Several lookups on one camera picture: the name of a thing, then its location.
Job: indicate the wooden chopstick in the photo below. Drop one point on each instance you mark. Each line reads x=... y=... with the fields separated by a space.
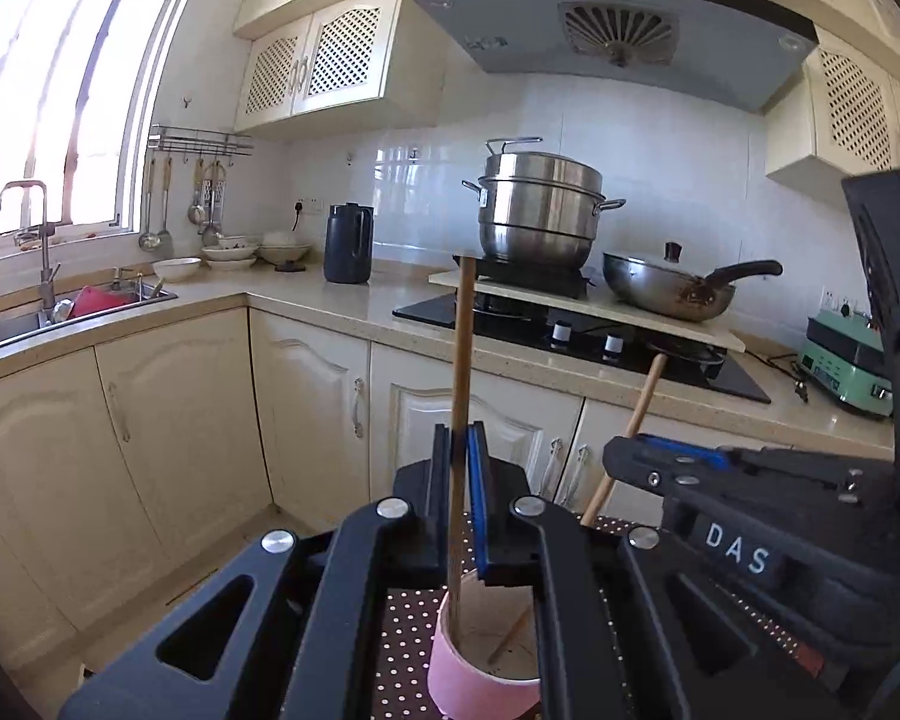
x=463 y=352

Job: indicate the metal slotted spatula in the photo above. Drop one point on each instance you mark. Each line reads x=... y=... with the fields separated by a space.
x=214 y=184

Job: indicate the grey range hood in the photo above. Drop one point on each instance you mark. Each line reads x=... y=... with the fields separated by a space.
x=540 y=45

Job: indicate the stainless steel steamer pot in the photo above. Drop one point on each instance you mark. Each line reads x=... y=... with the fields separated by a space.
x=540 y=210

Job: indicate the green electric cooker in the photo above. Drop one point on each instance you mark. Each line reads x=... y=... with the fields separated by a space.
x=844 y=364

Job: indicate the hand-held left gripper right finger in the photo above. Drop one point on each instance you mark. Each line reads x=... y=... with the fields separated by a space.
x=481 y=502

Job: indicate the black kettle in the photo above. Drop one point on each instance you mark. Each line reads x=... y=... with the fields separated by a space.
x=347 y=244

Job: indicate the red plastic basin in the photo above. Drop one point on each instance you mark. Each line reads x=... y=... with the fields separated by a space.
x=97 y=301

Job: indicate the stainless steel sink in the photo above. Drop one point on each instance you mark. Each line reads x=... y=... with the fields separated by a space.
x=15 y=326

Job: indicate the stack of white dishes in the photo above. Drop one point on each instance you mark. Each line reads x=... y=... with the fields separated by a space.
x=229 y=251

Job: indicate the brown polka dot tablecloth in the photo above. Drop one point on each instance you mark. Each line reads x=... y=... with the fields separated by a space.
x=405 y=652

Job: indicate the kitchen window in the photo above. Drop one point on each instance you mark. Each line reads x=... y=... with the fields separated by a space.
x=82 y=90

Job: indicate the white bowl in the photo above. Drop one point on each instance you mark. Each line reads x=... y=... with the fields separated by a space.
x=285 y=247
x=177 y=268

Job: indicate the pink cup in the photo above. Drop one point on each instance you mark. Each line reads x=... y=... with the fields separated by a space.
x=457 y=679

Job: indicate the cream lattice wall cabinet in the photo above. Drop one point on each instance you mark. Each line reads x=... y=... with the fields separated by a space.
x=847 y=120
x=345 y=52

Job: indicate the beige kitchen countertop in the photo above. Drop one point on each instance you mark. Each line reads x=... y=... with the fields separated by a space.
x=390 y=300

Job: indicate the black gas stove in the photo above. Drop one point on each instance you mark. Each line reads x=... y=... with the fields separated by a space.
x=517 y=322

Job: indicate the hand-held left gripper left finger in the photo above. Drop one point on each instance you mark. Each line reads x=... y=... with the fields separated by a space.
x=442 y=495

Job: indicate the chopsticks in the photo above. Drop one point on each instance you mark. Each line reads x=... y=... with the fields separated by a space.
x=645 y=397

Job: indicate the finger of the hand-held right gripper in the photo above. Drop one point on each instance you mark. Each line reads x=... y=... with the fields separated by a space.
x=675 y=451

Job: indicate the metal wall rack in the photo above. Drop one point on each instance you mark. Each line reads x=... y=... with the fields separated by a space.
x=195 y=141

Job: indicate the metal spoon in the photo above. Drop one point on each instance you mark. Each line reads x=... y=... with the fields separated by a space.
x=196 y=214

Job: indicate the metal faucet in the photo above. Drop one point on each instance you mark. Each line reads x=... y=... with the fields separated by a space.
x=45 y=255

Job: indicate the white wall socket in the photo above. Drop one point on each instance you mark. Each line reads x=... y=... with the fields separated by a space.
x=844 y=304
x=311 y=204

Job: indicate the cream base cabinets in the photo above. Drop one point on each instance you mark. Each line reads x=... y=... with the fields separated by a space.
x=180 y=427

